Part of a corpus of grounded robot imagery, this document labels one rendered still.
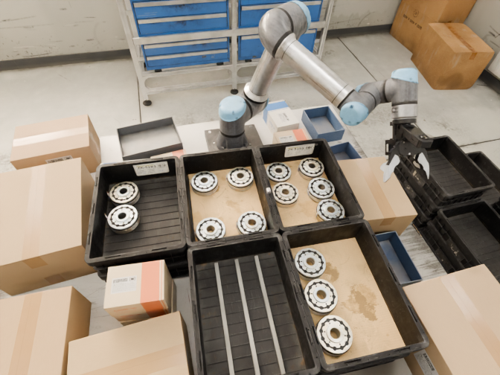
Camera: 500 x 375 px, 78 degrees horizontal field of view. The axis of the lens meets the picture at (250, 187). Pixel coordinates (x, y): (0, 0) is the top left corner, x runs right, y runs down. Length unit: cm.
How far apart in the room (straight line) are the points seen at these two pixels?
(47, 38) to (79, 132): 239
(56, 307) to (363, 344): 89
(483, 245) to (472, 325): 97
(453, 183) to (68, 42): 355
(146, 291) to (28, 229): 48
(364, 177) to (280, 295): 59
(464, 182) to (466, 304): 108
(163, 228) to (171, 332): 36
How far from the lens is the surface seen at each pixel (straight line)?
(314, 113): 177
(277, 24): 111
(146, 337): 99
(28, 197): 133
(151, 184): 128
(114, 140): 171
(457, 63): 373
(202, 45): 287
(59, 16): 375
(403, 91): 110
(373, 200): 126
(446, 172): 211
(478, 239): 206
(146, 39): 277
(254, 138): 155
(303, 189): 125
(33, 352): 109
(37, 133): 164
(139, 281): 97
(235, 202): 118
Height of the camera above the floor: 179
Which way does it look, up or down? 52 degrees down
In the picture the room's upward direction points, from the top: 3 degrees clockwise
